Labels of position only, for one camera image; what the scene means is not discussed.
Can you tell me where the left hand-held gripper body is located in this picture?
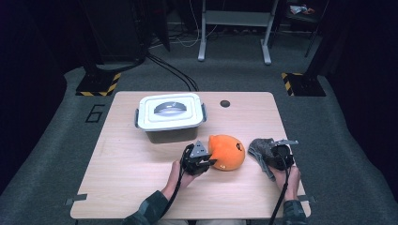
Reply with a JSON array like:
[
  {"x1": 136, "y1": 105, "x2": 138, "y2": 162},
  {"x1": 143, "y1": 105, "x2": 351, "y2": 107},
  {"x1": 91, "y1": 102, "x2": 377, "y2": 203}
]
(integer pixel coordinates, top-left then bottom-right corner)
[{"x1": 180, "y1": 140, "x2": 217, "y2": 176}]

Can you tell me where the person's left hand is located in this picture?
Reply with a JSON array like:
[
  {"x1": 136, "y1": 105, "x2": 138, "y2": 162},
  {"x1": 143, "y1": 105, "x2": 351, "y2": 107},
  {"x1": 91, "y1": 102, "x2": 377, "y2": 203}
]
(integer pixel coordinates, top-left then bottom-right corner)
[{"x1": 168, "y1": 159, "x2": 203, "y2": 199}]

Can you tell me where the left hand-held gripper cable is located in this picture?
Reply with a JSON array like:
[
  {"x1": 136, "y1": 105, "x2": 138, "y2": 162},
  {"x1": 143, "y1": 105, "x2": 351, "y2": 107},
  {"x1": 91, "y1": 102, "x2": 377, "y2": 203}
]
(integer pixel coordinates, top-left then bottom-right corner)
[{"x1": 161, "y1": 160, "x2": 186, "y2": 219}]

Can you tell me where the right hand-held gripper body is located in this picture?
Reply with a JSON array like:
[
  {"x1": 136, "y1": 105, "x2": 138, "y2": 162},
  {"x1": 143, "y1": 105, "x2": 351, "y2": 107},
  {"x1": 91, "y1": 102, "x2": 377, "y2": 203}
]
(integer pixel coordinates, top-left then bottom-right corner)
[{"x1": 270, "y1": 139, "x2": 299, "y2": 172}]

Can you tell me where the white box lid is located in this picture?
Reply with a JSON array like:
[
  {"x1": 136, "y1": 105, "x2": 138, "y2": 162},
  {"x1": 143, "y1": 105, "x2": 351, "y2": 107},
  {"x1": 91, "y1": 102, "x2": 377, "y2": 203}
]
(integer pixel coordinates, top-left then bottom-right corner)
[{"x1": 137, "y1": 93, "x2": 206, "y2": 132}]

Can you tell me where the black striped stand base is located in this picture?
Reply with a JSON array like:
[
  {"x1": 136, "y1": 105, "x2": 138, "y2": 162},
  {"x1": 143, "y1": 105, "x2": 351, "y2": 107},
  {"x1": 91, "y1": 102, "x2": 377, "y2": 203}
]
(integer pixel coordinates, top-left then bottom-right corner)
[
  {"x1": 75, "y1": 72, "x2": 122, "y2": 98},
  {"x1": 281, "y1": 72, "x2": 327, "y2": 98}
]

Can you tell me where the black cabinet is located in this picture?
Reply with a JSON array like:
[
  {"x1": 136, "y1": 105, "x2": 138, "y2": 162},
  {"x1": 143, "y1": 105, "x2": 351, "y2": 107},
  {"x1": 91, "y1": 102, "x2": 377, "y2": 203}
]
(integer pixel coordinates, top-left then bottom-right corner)
[{"x1": 84, "y1": 0, "x2": 148, "y2": 64}]

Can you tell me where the white floor cable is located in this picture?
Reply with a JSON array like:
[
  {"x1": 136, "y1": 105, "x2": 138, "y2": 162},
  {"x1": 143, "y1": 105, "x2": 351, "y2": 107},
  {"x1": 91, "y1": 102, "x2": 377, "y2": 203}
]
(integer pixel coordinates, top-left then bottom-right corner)
[{"x1": 175, "y1": 0, "x2": 219, "y2": 49}]

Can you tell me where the right hand-held gripper cable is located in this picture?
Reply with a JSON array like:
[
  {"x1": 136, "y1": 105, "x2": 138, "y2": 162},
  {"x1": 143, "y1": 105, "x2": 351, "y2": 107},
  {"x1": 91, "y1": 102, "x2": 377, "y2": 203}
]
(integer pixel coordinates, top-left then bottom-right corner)
[{"x1": 268, "y1": 154, "x2": 293, "y2": 225}]

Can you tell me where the person's right hand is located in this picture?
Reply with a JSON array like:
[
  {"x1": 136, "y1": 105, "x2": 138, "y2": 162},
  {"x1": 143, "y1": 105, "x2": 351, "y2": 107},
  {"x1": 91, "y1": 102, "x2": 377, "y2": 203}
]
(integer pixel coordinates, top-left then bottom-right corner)
[{"x1": 269, "y1": 165, "x2": 300, "y2": 202}]

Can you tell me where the grey tape strip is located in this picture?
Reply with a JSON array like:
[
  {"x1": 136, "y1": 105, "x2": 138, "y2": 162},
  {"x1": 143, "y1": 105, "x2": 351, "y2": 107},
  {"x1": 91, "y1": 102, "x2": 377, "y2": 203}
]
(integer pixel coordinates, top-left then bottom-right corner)
[
  {"x1": 65, "y1": 193, "x2": 88, "y2": 206},
  {"x1": 298, "y1": 194, "x2": 316, "y2": 204}
]

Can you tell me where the brown transparent storage box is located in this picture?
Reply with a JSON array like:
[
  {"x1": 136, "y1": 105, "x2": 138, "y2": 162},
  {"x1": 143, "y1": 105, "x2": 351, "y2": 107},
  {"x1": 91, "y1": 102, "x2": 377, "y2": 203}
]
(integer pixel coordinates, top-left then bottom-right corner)
[{"x1": 134, "y1": 102, "x2": 208, "y2": 144}]

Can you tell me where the hand-held gripper cable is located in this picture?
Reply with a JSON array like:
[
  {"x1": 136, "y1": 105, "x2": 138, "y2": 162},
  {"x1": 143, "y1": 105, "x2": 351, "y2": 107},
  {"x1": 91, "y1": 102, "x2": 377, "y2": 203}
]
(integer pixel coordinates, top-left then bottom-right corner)
[
  {"x1": 161, "y1": 160, "x2": 186, "y2": 219},
  {"x1": 268, "y1": 154, "x2": 293, "y2": 225}
]

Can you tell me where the black floor cable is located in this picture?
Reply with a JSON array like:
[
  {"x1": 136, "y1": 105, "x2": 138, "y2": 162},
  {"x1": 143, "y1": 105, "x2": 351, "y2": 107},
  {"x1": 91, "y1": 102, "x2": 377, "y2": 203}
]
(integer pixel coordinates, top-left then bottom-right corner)
[
  {"x1": 146, "y1": 55, "x2": 193, "y2": 92},
  {"x1": 149, "y1": 54, "x2": 200, "y2": 92}
]

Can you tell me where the grey fluffy cloth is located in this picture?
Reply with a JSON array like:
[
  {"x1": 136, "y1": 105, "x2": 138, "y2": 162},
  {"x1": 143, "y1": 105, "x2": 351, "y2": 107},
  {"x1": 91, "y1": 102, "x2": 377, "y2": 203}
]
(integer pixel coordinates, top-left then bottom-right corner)
[{"x1": 248, "y1": 138, "x2": 283, "y2": 182}]

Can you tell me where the white metal desk frame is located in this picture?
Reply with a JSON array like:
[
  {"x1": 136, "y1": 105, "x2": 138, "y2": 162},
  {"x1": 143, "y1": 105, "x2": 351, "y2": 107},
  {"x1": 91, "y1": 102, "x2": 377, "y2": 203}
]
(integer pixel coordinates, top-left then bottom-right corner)
[{"x1": 197, "y1": 0, "x2": 280, "y2": 66}]

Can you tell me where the orange plush toy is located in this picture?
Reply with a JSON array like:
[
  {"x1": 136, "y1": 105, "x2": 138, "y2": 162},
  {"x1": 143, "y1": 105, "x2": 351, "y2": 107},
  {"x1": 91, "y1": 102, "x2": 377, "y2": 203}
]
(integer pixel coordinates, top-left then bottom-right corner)
[{"x1": 207, "y1": 134, "x2": 247, "y2": 172}]

